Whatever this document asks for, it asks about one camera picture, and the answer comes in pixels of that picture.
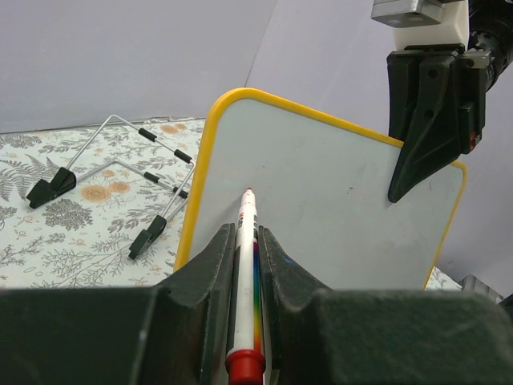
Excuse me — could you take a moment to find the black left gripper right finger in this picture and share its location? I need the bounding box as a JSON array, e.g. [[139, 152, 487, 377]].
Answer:
[[258, 227, 512, 384]]

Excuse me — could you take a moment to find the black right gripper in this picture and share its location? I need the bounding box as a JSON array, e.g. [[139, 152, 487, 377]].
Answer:
[[387, 35, 497, 203]]

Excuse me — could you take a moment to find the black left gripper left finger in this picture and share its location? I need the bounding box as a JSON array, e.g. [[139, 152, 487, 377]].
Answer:
[[1, 224, 236, 384]]

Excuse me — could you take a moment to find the white red marker pen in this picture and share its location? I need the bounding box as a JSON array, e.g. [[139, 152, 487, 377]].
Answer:
[[225, 188, 266, 384]]

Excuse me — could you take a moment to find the yellow framed whiteboard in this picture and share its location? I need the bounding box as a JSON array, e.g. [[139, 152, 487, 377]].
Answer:
[[176, 88, 467, 290]]

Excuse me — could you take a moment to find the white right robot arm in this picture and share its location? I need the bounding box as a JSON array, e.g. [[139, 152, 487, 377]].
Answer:
[[387, 1, 512, 203]]

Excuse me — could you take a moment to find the floral table mat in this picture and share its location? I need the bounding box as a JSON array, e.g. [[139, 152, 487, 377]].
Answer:
[[1, 118, 204, 289]]

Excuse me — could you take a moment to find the wire whiteboard stand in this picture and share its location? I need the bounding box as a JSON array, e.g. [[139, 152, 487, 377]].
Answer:
[[25, 114, 197, 261]]

